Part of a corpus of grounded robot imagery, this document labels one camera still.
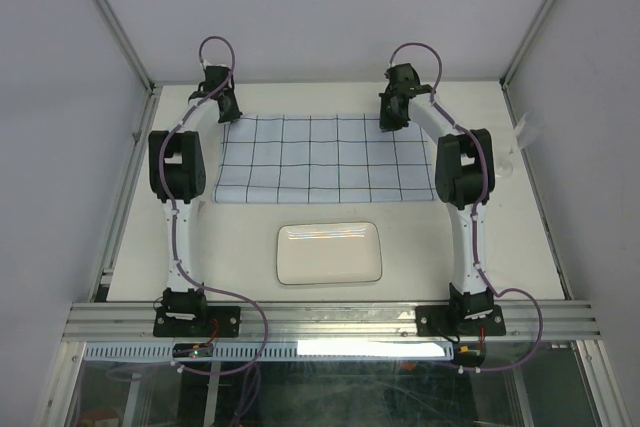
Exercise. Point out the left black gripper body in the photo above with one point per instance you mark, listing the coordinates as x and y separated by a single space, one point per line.
235 112

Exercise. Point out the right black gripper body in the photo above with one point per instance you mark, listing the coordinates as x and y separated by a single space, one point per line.
389 119

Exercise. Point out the blue checkered cloth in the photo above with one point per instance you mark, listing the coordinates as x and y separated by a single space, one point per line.
289 159

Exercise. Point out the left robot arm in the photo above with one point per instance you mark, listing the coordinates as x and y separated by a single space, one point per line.
178 178

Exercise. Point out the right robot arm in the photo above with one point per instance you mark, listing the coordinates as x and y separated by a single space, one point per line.
464 179

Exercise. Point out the white rectangular plate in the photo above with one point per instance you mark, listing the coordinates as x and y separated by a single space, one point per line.
328 254

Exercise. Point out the left aluminium frame post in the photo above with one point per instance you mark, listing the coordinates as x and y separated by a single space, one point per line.
124 44

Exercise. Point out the aluminium frame post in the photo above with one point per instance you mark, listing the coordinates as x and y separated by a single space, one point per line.
124 44
532 31

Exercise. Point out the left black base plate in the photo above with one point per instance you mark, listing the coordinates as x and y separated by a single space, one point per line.
216 321

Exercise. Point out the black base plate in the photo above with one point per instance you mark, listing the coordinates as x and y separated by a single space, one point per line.
439 320
216 321

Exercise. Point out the right aluminium frame post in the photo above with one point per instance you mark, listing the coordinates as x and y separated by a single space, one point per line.
532 31

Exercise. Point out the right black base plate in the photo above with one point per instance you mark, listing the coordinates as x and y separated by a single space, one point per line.
439 320

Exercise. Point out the white slotted cable duct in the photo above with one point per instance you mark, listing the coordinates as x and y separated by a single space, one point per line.
244 351

